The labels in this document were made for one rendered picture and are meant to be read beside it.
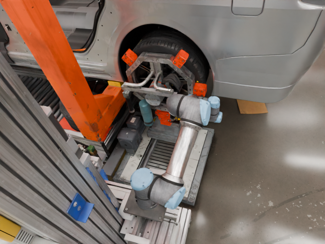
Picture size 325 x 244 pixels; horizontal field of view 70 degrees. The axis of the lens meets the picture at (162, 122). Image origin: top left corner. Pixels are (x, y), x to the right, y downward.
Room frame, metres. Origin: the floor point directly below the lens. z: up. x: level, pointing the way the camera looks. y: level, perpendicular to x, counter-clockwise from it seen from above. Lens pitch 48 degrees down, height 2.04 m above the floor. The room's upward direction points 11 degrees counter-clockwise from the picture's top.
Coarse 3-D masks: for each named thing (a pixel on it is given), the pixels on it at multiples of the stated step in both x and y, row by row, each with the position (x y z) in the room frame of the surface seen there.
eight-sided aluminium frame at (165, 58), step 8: (144, 56) 1.46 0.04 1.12; (152, 56) 1.45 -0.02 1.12; (160, 56) 1.45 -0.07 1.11; (168, 56) 1.41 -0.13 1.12; (136, 64) 1.51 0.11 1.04; (168, 64) 1.38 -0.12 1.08; (128, 72) 1.54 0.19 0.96; (184, 72) 1.33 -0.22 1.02; (128, 80) 1.55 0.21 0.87; (136, 80) 1.58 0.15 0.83; (192, 80) 1.30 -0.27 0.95; (192, 88) 1.30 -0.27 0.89; (136, 96) 1.53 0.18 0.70; (144, 96) 1.55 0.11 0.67; (160, 104) 1.48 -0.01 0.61
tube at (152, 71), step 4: (152, 64) 1.43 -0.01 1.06; (152, 68) 1.43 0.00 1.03; (152, 72) 1.41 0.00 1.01; (148, 76) 1.37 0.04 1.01; (144, 80) 1.33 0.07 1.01; (148, 80) 1.34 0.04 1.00; (124, 84) 1.34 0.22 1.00; (128, 84) 1.33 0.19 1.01; (132, 84) 1.32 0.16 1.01; (136, 84) 1.31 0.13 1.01; (140, 84) 1.30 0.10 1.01; (144, 84) 1.31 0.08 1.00
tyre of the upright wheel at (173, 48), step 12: (144, 36) 1.73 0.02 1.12; (156, 36) 1.61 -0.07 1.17; (168, 36) 1.57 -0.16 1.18; (180, 36) 1.57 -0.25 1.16; (144, 48) 1.55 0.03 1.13; (156, 48) 1.50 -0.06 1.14; (168, 48) 1.46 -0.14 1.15; (180, 48) 1.45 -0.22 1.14; (192, 48) 1.49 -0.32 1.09; (192, 60) 1.39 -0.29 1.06; (204, 60) 1.48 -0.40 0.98; (192, 72) 1.38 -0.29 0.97; (204, 72) 1.40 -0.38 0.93
